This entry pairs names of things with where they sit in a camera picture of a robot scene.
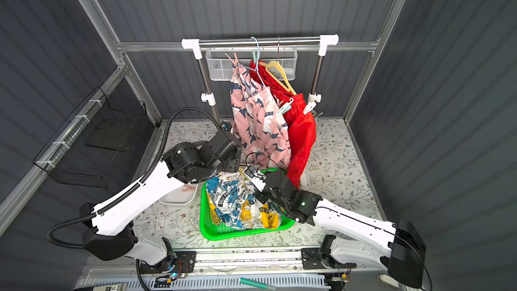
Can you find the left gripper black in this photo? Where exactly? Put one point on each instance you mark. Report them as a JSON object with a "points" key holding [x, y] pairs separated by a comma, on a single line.
{"points": [[233, 153]]}

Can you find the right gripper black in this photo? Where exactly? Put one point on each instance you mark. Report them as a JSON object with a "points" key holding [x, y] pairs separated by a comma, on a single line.
{"points": [[266, 186]]}

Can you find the blue yellow white printed shorts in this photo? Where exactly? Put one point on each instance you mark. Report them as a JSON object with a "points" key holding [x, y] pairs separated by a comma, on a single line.
{"points": [[232, 203]]}

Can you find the pink clothespin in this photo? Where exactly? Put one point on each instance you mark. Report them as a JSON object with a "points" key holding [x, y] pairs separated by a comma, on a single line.
{"points": [[187, 188]]}

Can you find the pink navy patterned shorts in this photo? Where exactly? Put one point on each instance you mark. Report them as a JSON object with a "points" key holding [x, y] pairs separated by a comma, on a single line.
{"points": [[258, 124]]}

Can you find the light blue wire hanger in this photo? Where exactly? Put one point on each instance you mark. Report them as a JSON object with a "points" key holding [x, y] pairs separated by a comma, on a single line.
{"points": [[256, 60]]}

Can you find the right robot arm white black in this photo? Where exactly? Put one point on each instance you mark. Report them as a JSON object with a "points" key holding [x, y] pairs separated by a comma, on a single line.
{"points": [[354, 239]]}

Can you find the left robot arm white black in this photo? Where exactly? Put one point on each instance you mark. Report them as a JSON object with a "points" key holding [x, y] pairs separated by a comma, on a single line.
{"points": [[112, 234]]}

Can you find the red shorts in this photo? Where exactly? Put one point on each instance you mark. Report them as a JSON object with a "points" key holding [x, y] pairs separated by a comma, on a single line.
{"points": [[301, 128]]}

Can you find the white clothespin on red shorts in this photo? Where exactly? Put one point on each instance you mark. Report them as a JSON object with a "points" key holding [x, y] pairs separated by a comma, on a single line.
{"points": [[309, 107]]}

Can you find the yellow hanger of red shorts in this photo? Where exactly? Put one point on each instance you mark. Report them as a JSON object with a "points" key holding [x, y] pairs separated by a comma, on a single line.
{"points": [[280, 74]]}

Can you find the white plastic tray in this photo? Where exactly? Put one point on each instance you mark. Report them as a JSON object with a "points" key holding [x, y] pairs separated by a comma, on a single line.
{"points": [[179, 198]]}

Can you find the light green clothespin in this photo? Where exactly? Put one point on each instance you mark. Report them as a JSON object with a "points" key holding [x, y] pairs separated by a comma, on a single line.
{"points": [[285, 107]]}

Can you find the green plastic basket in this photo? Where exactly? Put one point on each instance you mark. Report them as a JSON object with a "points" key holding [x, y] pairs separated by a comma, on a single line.
{"points": [[220, 233]]}

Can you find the green marker pen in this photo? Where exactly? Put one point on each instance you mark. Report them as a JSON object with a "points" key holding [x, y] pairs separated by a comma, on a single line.
{"points": [[256, 284]]}

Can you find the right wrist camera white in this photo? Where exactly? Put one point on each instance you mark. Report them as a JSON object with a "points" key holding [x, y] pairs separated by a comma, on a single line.
{"points": [[255, 176]]}

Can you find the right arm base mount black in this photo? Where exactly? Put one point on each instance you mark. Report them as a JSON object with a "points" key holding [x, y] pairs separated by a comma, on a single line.
{"points": [[312, 259]]}

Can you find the white wire mesh basket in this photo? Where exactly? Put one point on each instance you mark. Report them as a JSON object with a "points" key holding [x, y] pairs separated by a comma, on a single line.
{"points": [[220, 67]]}

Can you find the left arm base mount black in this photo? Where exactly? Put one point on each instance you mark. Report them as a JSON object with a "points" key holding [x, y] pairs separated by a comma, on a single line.
{"points": [[181, 262]]}

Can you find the black wire wall basket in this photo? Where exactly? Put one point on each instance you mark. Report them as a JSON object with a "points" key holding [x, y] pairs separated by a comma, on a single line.
{"points": [[104, 147]]}

